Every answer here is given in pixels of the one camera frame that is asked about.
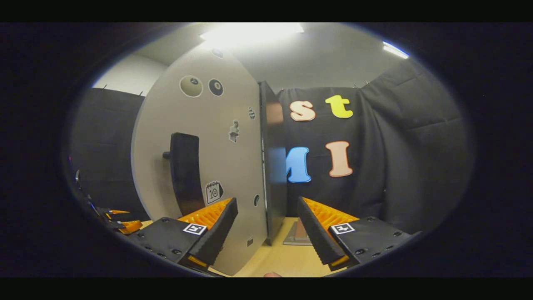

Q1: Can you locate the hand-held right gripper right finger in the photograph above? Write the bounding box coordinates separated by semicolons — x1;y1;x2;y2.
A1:
297;197;421;270

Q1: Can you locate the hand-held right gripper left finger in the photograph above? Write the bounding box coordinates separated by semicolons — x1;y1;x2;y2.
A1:
127;197;239;271

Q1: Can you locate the black door handle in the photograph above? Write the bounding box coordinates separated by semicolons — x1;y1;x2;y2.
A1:
162;132;205;216

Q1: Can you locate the grey cabinet door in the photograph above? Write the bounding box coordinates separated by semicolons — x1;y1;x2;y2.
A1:
131;42;269;276

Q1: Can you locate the brown book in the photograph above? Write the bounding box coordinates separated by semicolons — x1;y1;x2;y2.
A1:
291;217;312;242

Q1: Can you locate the white book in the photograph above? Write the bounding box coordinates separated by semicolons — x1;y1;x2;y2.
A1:
283;233;314;246

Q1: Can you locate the black backdrop cloth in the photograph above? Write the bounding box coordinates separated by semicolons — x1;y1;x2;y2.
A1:
69;58;475;234

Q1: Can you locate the small ceiling light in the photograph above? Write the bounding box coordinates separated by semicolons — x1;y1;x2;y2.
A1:
382;41;409;59

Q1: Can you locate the large ceiling light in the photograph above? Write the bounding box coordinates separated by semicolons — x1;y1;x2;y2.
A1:
200;22;304;46

